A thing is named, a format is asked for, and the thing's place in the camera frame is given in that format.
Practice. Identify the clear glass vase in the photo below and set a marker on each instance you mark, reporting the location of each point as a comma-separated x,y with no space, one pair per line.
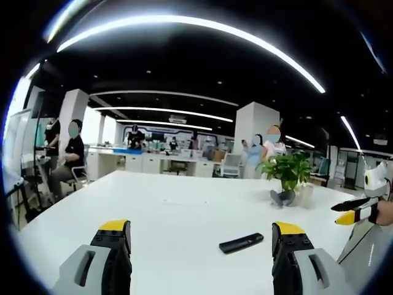
305,195

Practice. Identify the white board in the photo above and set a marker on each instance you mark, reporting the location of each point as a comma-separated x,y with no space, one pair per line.
17,141

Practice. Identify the cardboard box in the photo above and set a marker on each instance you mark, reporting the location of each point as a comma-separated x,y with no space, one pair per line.
218,155

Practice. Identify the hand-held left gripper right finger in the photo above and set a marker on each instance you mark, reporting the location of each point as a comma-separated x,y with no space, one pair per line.
285,264

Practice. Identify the green potted plant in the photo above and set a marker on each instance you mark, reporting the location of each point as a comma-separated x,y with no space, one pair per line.
287,172

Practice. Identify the black remote control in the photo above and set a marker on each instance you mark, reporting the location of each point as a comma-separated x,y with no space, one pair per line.
241,243

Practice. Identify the person's right hand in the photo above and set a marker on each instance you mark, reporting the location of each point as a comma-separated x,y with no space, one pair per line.
386,213

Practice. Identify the black stand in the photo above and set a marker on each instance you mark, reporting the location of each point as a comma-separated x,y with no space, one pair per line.
36,159

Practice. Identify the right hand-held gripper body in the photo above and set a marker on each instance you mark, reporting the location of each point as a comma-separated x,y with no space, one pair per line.
375,181

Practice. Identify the ceiling light strip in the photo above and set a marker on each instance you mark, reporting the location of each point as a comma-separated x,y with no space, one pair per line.
66,18
190,21
162,110
162,123
162,94
350,132

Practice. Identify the white mesh office chair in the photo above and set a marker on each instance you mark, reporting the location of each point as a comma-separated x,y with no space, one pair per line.
231,166

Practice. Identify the long white counter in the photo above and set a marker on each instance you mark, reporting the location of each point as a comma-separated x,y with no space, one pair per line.
147,161

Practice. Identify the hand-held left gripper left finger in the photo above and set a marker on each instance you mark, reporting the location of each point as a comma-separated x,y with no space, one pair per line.
115,264

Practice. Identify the grey office chair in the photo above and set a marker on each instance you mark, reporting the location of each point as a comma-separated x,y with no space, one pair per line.
78,175

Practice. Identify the ceiling air conditioner unit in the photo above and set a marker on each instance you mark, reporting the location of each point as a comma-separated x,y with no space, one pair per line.
178,119

